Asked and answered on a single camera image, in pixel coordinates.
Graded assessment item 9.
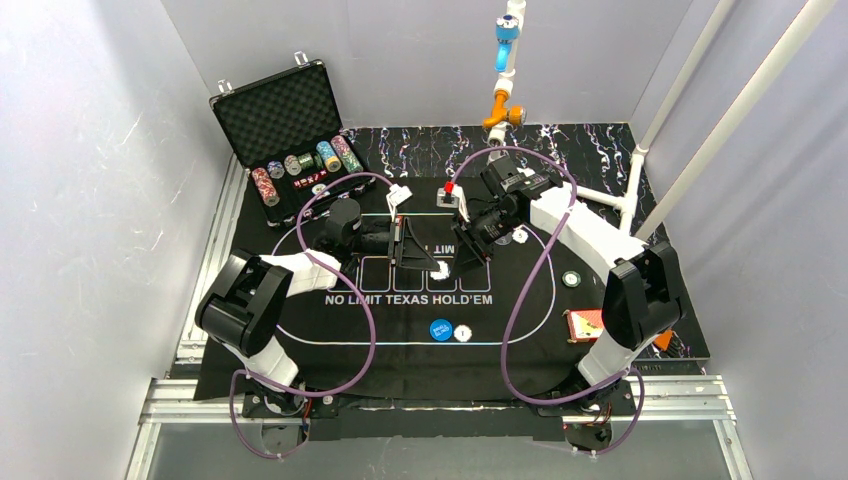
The red playing card box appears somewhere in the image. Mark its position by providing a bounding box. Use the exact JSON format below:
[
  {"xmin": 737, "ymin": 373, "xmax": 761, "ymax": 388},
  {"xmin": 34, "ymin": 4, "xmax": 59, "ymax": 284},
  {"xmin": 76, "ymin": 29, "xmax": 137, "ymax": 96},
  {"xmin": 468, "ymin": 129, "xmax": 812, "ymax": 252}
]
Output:
[{"xmin": 563, "ymin": 308, "xmax": 604, "ymax": 343}]

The pink green chip stack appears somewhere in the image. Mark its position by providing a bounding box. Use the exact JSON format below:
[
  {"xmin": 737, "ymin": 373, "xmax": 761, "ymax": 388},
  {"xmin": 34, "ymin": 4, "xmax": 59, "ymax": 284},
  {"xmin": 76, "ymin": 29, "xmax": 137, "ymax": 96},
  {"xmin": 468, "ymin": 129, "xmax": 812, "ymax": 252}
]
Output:
[{"xmin": 330, "ymin": 135, "xmax": 364, "ymax": 173}]

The white pvc pipe frame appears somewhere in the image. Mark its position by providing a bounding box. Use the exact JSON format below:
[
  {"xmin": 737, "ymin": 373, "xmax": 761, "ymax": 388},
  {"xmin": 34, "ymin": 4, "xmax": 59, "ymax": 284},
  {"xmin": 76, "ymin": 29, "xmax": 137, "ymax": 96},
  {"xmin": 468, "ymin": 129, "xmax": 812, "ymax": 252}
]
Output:
[{"xmin": 482, "ymin": 0, "xmax": 837, "ymax": 240}]

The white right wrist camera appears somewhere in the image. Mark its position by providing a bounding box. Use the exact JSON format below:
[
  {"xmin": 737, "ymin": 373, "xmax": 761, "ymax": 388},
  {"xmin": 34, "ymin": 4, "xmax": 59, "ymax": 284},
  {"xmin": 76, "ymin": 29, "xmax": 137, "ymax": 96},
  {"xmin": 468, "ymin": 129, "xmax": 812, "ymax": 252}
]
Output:
[{"xmin": 436, "ymin": 181, "xmax": 470, "ymax": 222}]

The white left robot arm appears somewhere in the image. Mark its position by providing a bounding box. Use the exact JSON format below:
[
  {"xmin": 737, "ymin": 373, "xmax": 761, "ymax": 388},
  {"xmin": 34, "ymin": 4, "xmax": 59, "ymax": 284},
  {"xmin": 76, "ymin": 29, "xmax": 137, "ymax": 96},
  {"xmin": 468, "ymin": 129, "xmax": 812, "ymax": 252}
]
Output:
[{"xmin": 195, "ymin": 199, "xmax": 442, "ymax": 393}]

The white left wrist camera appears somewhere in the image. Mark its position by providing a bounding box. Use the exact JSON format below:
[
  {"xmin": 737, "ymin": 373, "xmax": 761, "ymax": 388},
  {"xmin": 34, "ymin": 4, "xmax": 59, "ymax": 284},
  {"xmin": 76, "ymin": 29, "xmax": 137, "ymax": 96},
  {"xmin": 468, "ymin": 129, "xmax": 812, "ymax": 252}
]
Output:
[{"xmin": 386, "ymin": 184, "xmax": 412, "ymax": 217}]

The blue chip stack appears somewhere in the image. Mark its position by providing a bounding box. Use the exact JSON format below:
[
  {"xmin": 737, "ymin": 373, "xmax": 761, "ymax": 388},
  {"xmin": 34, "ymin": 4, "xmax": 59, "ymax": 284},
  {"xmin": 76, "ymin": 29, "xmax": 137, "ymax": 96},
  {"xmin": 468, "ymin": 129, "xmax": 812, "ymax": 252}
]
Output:
[{"xmin": 316, "ymin": 141, "xmax": 342, "ymax": 173}]

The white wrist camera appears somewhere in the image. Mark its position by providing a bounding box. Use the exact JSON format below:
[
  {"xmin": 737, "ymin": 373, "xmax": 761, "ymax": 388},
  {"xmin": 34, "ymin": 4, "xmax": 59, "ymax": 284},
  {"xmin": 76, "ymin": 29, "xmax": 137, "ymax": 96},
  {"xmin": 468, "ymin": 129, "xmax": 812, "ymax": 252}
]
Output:
[
  {"xmin": 386, "ymin": 184, "xmax": 412, "ymax": 217},
  {"xmin": 436, "ymin": 181, "xmax": 470, "ymax": 222}
]

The clear dealer button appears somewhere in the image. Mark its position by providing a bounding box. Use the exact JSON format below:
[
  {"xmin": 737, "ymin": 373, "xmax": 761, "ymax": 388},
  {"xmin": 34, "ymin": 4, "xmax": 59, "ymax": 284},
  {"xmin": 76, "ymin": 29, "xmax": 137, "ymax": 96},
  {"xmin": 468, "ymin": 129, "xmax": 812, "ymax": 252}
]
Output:
[{"xmin": 495, "ymin": 233, "xmax": 513, "ymax": 246}]

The green poker chip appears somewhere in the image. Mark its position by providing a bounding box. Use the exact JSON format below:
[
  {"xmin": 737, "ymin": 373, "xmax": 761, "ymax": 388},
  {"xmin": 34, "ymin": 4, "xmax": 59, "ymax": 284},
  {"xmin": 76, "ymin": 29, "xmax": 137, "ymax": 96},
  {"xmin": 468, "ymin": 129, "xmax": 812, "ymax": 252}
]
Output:
[{"xmin": 561, "ymin": 271, "xmax": 582, "ymax": 288}]

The white grey poker chip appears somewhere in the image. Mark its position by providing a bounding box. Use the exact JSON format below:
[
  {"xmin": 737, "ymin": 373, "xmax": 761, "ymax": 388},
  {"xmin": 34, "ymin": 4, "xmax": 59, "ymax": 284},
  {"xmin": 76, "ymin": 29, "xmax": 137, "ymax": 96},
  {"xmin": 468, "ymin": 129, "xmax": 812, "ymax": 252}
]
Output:
[{"xmin": 453, "ymin": 324, "xmax": 473, "ymax": 343}]

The white blue poker chip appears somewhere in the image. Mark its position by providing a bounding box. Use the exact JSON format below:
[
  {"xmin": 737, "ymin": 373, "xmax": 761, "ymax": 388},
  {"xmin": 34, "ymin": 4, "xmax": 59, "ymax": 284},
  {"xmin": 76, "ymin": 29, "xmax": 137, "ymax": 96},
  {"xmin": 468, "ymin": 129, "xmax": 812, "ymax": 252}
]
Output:
[
  {"xmin": 429, "ymin": 261, "xmax": 450, "ymax": 281},
  {"xmin": 512, "ymin": 228, "xmax": 529, "ymax": 244}
]

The black poker table mat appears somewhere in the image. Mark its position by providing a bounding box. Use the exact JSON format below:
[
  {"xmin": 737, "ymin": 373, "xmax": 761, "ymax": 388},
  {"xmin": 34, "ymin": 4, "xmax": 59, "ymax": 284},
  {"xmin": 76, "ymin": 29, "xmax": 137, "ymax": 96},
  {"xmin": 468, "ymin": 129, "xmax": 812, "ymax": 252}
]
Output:
[{"xmin": 193, "ymin": 176, "xmax": 637, "ymax": 403}]

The red poker chip stack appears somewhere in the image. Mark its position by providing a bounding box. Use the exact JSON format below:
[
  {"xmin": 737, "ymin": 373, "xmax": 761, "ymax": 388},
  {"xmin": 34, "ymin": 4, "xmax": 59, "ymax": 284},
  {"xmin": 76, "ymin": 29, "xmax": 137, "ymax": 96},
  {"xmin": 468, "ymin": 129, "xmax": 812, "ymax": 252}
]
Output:
[{"xmin": 251, "ymin": 168, "xmax": 280, "ymax": 207}]

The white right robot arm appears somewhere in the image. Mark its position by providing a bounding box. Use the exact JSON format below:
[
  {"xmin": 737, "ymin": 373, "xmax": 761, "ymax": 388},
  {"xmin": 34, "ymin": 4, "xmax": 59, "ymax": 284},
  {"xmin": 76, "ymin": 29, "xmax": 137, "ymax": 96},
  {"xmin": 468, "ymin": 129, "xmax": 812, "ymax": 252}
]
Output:
[{"xmin": 450, "ymin": 157, "xmax": 686, "ymax": 391}]

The black aluminium chip case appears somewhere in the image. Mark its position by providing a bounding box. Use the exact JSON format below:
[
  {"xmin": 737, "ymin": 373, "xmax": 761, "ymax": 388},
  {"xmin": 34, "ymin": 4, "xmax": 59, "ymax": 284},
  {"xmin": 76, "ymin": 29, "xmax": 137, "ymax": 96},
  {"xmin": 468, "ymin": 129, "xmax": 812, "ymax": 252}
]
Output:
[{"xmin": 209, "ymin": 59, "xmax": 374, "ymax": 227}]

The orange black small tool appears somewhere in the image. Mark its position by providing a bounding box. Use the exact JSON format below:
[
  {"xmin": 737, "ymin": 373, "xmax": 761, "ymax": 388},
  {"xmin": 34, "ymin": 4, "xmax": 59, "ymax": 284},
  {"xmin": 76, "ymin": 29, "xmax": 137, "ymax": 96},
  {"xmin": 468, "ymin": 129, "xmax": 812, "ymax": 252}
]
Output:
[{"xmin": 652, "ymin": 329, "xmax": 677, "ymax": 358}]

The blue small blind button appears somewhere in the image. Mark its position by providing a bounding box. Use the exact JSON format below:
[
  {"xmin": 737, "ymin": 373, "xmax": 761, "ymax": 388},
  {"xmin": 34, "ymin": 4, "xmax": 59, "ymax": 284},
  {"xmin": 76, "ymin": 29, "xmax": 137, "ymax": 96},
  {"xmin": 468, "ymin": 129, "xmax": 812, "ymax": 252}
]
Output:
[{"xmin": 429, "ymin": 318, "xmax": 454, "ymax": 342}]

